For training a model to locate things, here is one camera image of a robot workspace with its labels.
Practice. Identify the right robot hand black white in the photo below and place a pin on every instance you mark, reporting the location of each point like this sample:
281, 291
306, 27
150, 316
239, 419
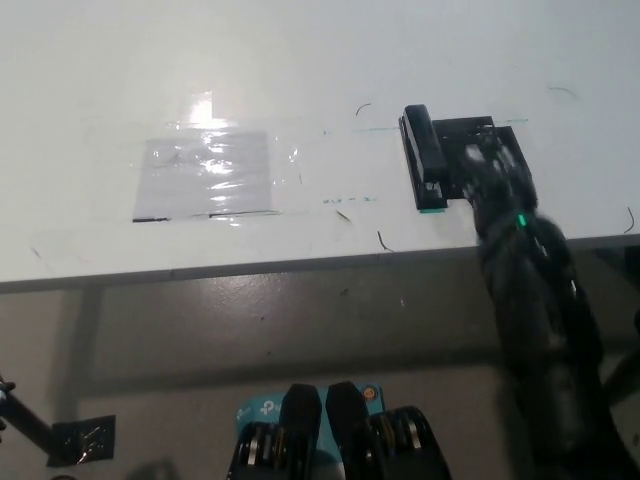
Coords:
495, 185

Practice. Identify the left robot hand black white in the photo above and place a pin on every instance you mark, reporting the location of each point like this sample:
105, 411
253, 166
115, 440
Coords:
5, 395

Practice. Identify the black stapler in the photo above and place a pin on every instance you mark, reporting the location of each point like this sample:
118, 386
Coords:
427, 150

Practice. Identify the clear plastic tape film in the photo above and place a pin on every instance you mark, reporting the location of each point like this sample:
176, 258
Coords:
285, 150

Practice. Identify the white paper sheet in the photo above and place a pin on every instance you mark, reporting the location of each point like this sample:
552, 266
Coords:
170, 185

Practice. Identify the black tape mark patch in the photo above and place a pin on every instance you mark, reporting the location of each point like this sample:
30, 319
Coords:
450, 135

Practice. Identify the green tape strip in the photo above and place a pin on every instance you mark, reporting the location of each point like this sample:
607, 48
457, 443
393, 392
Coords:
432, 211

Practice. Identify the grey desk leg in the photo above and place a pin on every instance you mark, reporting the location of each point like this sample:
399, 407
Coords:
82, 350

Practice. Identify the black floor tape patch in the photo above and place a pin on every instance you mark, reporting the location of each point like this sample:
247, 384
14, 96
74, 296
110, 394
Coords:
82, 442

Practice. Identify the teal router box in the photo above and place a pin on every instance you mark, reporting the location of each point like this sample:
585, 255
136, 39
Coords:
260, 410

